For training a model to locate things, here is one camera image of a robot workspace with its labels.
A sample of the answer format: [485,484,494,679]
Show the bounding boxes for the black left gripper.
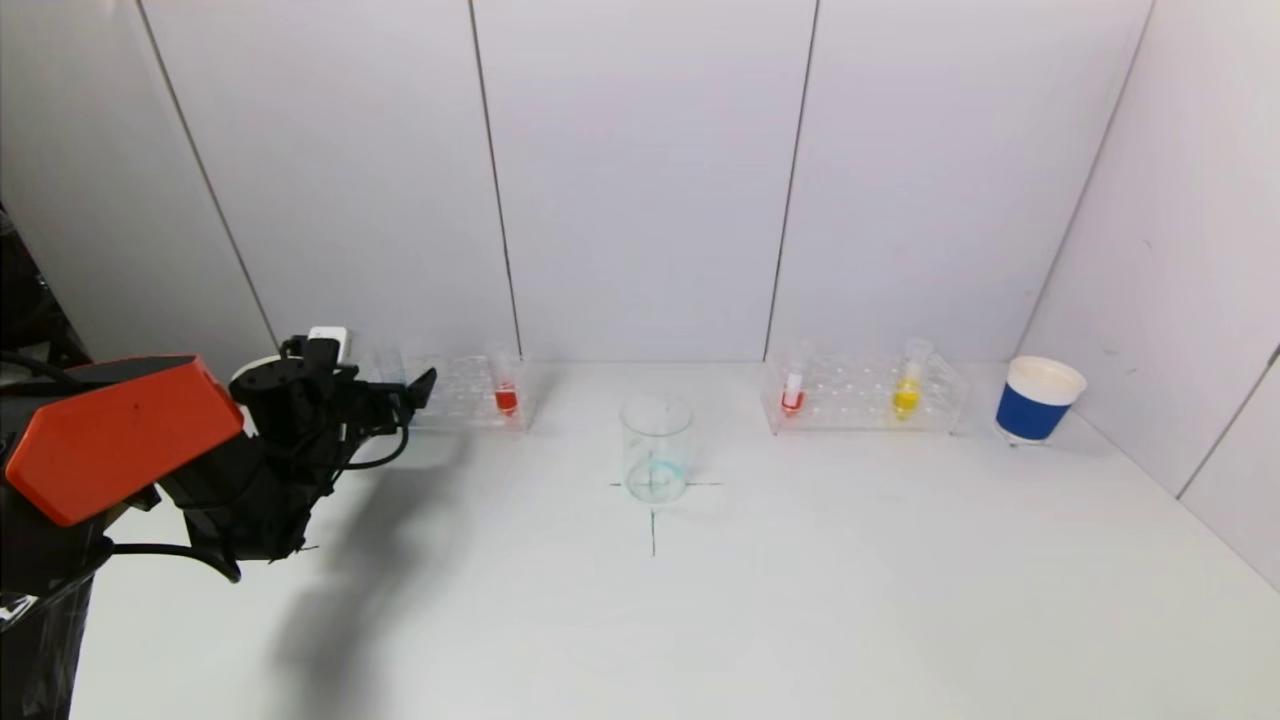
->
[338,367,438,438]

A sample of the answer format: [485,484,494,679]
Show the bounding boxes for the clear acrylic test tube rack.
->
[760,352,968,436]
[375,352,534,433]

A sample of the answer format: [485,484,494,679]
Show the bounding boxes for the test tube with red pigment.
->
[779,345,810,419]
[489,343,524,420]

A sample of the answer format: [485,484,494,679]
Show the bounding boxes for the clear glass beaker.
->
[619,395,695,505]

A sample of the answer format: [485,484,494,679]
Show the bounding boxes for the test tube with yellow pigment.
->
[890,338,934,422]

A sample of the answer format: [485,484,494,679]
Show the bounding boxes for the short black looped cable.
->
[333,420,412,473]

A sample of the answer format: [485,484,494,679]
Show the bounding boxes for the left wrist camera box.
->
[284,326,350,367]

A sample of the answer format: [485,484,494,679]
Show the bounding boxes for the long black arm cable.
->
[108,540,243,584]

